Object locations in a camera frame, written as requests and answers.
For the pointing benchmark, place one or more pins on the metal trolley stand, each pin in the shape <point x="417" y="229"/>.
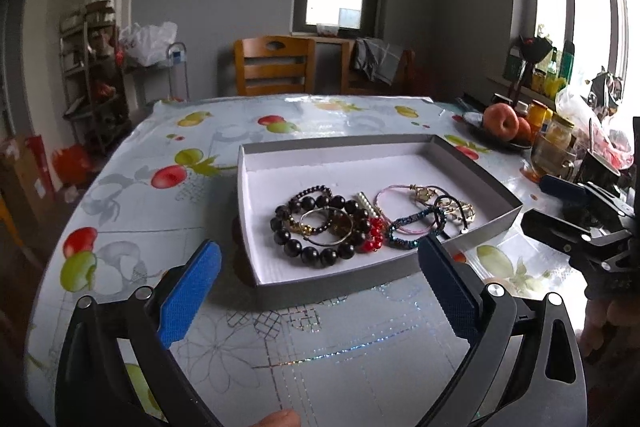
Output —
<point x="177" y="57"/>

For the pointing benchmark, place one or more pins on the cardboard box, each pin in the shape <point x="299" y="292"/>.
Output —
<point x="25" y="177"/>

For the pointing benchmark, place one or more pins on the silver bangle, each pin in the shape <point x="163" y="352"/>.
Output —
<point x="346" y="234"/>

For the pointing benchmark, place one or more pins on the person's left hand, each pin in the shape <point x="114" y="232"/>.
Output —
<point x="277" y="419"/>

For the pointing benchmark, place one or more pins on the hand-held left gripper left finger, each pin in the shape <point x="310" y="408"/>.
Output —
<point x="187" y="297"/>

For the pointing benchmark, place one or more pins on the metal shelf rack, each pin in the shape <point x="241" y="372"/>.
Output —
<point x="95" y="72"/>

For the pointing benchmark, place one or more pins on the grey cloth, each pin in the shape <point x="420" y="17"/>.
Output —
<point x="377" y="59"/>

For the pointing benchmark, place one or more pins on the dark wrapped bouquet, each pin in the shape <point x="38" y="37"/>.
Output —
<point x="535" y="49"/>

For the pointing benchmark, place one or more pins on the orange fruit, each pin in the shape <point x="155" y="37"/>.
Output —
<point x="524" y="129"/>

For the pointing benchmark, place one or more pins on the person's right hand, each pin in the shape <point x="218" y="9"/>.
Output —
<point x="597" y="327"/>

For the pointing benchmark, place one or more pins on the green bottle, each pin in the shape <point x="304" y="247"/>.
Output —
<point x="567" y="62"/>

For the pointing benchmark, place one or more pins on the wooden chair with cloth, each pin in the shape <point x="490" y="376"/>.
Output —
<point x="407" y="72"/>

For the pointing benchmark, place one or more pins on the grey cardboard tray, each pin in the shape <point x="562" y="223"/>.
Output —
<point x="280" y="177"/>

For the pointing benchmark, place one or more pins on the glass cup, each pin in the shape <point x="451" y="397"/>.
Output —
<point x="550" y="159"/>

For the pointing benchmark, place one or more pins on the dark fruit plate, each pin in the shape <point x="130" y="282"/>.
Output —
<point x="475" y="124"/>

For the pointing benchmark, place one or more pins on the clear glass jar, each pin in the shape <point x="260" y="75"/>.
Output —
<point x="560" y="132"/>

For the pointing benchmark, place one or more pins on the pearl hair clip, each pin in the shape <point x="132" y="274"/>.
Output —
<point x="365" y="204"/>

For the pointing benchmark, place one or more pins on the red peach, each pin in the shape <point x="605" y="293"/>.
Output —
<point x="500" y="122"/>

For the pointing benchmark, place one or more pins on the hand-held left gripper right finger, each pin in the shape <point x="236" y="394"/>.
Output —
<point x="450" y="292"/>

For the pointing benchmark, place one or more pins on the wooden side table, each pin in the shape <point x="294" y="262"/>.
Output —
<point x="330" y="42"/>

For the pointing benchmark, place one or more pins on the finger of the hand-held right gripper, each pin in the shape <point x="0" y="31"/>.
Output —
<point x="562" y="188"/>
<point x="550" y="229"/>

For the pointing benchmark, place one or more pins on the clear plastic bag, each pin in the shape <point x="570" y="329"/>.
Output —
<point x="570" y="104"/>

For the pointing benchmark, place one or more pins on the white plastic bag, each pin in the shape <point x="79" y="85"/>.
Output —
<point x="147" y="42"/>

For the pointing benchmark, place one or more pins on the metal spoon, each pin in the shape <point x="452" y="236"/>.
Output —
<point x="591" y="134"/>

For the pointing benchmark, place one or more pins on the yellow lidded jar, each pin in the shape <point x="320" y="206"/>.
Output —
<point x="539" y="117"/>

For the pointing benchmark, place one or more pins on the black mug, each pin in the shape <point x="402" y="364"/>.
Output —
<point x="597" y="169"/>

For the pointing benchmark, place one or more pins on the red bag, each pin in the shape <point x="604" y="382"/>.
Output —
<point x="72" y="164"/>

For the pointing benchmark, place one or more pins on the green box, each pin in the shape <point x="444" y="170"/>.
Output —
<point x="511" y="64"/>

